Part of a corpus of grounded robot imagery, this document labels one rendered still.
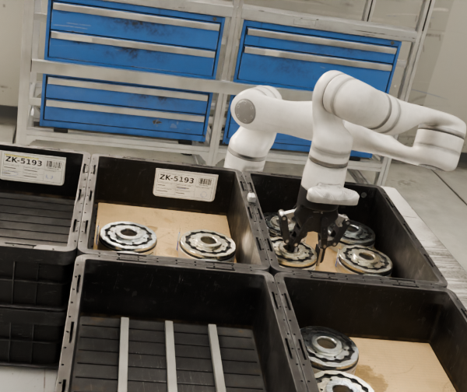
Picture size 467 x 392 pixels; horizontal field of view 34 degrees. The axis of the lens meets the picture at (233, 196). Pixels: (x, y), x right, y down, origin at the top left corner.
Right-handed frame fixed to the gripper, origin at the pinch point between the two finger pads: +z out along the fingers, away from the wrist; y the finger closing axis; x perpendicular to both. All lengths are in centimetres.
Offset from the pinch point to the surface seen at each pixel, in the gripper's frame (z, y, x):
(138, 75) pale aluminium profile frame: 25, 15, -191
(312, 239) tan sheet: 2.3, -5.1, -11.0
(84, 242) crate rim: -7.7, 41.3, 14.0
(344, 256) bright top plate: -0.9, -7.2, 1.1
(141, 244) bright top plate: -0.6, 30.8, 0.7
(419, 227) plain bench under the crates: 15, -48, -46
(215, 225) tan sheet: 2.2, 14.6, -13.9
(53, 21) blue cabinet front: 8, 51, -195
